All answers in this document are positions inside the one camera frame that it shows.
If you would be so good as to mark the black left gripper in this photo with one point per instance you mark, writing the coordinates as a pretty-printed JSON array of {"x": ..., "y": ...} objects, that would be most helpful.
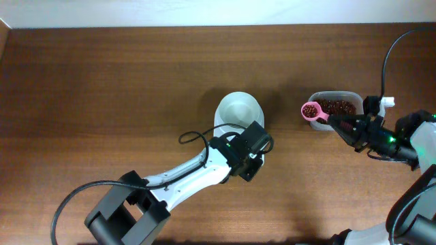
[{"x": 248, "y": 174}]

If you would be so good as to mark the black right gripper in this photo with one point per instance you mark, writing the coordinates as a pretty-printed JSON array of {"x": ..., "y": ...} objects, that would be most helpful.
[{"x": 362, "y": 131}]

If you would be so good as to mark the pink measuring scoop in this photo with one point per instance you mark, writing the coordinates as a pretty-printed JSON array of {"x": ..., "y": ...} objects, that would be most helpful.
[{"x": 312, "y": 110}]

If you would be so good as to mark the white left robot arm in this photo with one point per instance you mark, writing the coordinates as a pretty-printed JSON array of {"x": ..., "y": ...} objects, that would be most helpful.
[{"x": 136, "y": 209}]

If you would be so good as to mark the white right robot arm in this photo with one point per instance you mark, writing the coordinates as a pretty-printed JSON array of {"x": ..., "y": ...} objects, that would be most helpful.
[{"x": 411, "y": 220}]

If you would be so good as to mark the white bowl on scale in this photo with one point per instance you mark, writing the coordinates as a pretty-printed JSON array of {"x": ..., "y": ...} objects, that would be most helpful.
[{"x": 239, "y": 108}]

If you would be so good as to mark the red beans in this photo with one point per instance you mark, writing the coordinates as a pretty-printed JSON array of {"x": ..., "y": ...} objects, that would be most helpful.
[{"x": 339, "y": 107}]

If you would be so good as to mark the clear plastic bean container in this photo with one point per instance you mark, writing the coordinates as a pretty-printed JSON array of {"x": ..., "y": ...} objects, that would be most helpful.
[{"x": 355, "y": 99}]

